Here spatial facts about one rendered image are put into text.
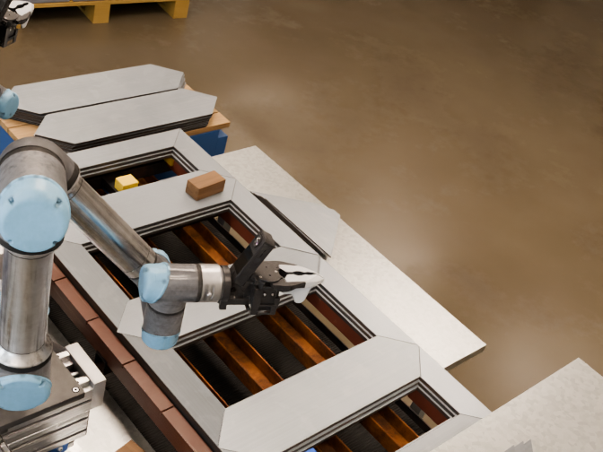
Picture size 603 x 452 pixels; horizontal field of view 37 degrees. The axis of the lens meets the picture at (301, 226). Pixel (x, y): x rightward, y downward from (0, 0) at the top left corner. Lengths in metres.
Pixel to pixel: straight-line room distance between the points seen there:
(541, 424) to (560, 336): 2.11
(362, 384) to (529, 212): 2.86
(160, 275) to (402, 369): 1.07
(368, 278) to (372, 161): 2.15
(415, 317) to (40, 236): 1.65
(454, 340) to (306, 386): 0.65
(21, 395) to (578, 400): 1.39
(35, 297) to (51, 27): 4.18
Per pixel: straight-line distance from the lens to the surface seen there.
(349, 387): 2.51
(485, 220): 5.00
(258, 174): 3.37
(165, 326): 1.79
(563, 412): 2.43
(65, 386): 2.09
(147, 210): 2.91
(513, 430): 2.31
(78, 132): 3.23
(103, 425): 2.49
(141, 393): 2.40
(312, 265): 2.85
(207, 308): 2.60
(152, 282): 1.72
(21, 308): 1.71
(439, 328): 2.96
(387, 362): 2.62
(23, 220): 1.55
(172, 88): 3.58
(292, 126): 5.23
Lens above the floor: 2.59
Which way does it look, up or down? 36 degrees down
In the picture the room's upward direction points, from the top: 17 degrees clockwise
